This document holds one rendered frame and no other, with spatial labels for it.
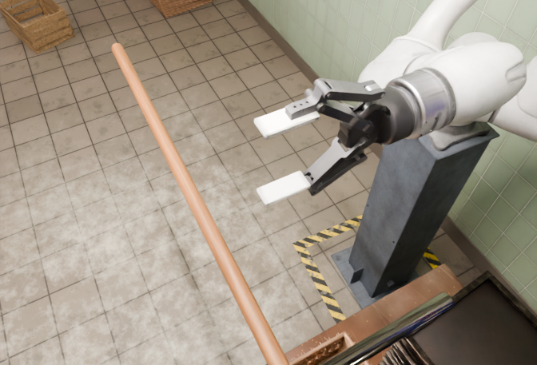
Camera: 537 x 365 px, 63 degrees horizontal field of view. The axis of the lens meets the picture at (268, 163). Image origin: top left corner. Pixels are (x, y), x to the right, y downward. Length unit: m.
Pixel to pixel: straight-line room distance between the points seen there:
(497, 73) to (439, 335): 0.65
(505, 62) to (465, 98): 0.08
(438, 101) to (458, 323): 0.66
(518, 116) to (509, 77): 0.51
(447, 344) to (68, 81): 2.72
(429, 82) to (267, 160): 1.90
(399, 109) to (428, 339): 0.66
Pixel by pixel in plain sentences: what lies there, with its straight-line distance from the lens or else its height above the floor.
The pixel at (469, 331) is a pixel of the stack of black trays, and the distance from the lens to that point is 1.16.
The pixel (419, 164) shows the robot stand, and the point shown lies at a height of 0.91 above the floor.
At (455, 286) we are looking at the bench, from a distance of 1.57.
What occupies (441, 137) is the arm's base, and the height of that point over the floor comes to 1.02.
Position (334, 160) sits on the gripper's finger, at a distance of 0.61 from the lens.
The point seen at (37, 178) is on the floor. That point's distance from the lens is 2.70.
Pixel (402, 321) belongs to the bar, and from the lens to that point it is 0.82.
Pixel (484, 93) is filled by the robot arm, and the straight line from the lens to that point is 0.67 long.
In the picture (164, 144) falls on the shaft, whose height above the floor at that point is 1.20.
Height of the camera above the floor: 1.92
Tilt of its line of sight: 51 degrees down
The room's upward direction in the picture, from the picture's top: straight up
